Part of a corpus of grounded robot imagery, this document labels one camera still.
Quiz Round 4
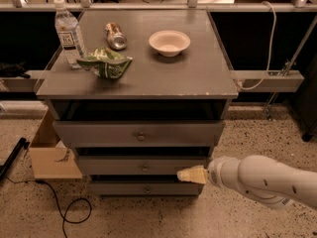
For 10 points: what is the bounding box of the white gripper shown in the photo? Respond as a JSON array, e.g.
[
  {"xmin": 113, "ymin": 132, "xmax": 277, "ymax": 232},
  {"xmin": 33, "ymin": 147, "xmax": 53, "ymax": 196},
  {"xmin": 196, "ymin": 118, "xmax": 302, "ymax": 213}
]
[{"xmin": 177, "ymin": 157, "xmax": 240, "ymax": 192}]

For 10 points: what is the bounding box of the grey bottom drawer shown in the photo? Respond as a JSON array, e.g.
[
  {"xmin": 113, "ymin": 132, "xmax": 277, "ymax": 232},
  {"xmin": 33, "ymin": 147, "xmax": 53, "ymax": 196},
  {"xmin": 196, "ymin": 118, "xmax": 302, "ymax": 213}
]
[{"xmin": 89, "ymin": 180, "xmax": 203, "ymax": 196}]

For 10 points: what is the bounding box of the grey drawer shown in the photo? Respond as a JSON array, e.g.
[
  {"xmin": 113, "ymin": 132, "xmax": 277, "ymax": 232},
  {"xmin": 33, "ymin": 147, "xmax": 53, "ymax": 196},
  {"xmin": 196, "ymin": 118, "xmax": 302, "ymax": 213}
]
[
  {"xmin": 53, "ymin": 121, "xmax": 224, "ymax": 148},
  {"xmin": 89, "ymin": 180, "xmax": 203, "ymax": 196},
  {"xmin": 76, "ymin": 156, "xmax": 208, "ymax": 176}
]

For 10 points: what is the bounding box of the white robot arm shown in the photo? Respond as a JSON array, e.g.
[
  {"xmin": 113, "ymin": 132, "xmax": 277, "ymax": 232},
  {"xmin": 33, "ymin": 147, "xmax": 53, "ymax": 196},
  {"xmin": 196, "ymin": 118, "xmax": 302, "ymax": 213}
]
[{"xmin": 177, "ymin": 155, "xmax": 317, "ymax": 209}]

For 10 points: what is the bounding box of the grey wooden drawer cabinet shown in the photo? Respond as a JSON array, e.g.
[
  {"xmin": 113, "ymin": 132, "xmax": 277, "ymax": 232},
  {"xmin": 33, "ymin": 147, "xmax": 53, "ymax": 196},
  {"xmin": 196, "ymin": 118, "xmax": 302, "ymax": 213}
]
[{"xmin": 37, "ymin": 10, "xmax": 238, "ymax": 185}]

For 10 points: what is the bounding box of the grey middle drawer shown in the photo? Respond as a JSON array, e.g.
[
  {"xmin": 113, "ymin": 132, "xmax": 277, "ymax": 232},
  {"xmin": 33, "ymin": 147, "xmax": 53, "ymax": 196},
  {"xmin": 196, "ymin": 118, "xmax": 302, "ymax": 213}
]
[{"xmin": 76, "ymin": 156, "xmax": 208, "ymax": 176}]

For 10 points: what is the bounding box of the grey top drawer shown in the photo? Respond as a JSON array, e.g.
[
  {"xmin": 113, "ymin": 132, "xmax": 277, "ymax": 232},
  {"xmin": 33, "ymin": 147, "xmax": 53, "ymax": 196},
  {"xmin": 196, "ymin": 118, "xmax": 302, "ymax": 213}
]
[{"xmin": 53, "ymin": 121, "xmax": 224, "ymax": 148}]

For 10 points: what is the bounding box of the dark cabinet at right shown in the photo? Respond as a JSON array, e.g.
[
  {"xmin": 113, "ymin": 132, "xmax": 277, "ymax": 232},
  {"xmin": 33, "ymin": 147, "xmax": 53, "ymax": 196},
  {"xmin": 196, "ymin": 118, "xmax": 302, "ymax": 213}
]
[{"xmin": 291, "ymin": 55, "xmax": 317, "ymax": 142}]

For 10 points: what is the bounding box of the white paper bowl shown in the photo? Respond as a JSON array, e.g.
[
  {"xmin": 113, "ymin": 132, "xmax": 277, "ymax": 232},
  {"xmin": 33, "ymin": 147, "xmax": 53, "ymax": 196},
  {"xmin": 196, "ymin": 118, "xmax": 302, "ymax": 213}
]
[{"xmin": 149, "ymin": 30, "xmax": 190, "ymax": 58}]

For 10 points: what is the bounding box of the green chip bag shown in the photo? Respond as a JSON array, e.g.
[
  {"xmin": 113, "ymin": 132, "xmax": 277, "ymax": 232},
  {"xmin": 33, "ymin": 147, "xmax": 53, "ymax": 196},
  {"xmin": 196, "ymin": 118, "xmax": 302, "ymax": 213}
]
[{"xmin": 77, "ymin": 47, "xmax": 133, "ymax": 79}]

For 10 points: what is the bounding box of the cardboard box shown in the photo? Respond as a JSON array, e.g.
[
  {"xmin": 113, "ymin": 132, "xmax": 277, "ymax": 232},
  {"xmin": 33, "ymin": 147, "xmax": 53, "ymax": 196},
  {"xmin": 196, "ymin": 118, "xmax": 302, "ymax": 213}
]
[{"xmin": 29, "ymin": 111, "xmax": 82, "ymax": 179}]

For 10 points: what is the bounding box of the crushed aluminium can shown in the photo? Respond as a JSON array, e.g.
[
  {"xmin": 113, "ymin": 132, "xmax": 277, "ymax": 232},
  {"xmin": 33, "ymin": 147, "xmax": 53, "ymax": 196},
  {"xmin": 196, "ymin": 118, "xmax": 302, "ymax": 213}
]
[{"xmin": 105, "ymin": 22, "xmax": 127, "ymax": 51}]

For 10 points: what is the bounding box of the black bar on floor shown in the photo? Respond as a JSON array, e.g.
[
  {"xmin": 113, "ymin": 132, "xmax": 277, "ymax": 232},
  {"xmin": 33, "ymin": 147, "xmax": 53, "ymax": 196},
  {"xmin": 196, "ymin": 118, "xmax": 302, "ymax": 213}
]
[{"xmin": 0, "ymin": 138, "xmax": 29, "ymax": 181}]

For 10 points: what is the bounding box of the clear plastic water bottle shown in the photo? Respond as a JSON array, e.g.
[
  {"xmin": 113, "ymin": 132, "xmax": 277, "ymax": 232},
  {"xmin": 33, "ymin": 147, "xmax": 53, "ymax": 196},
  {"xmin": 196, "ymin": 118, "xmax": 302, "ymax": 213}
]
[{"xmin": 53, "ymin": 0, "xmax": 86, "ymax": 68}]

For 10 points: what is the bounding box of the aluminium frame rail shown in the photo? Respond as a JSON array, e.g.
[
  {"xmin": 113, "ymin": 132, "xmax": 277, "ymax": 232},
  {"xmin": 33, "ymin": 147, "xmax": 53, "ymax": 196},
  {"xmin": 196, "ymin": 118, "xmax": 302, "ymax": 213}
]
[{"xmin": 0, "ymin": 70, "xmax": 304, "ymax": 92}]

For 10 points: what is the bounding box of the black floor cable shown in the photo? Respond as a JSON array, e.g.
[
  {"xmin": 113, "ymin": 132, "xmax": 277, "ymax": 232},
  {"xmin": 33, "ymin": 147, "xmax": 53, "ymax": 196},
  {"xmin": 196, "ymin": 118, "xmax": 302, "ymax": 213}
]
[{"xmin": 4, "ymin": 175, "xmax": 93, "ymax": 238}]

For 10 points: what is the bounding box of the white cable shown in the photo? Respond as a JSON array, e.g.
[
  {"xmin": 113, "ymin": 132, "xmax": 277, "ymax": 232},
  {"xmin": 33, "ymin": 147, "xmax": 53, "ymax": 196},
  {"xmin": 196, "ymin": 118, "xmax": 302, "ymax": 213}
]
[{"xmin": 236, "ymin": 0, "xmax": 278, "ymax": 91}]

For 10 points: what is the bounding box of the black object on rail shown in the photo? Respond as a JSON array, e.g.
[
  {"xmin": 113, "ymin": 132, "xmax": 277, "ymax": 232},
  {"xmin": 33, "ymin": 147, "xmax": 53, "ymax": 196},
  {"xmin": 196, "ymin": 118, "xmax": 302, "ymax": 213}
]
[{"xmin": 0, "ymin": 62, "xmax": 30, "ymax": 78}]

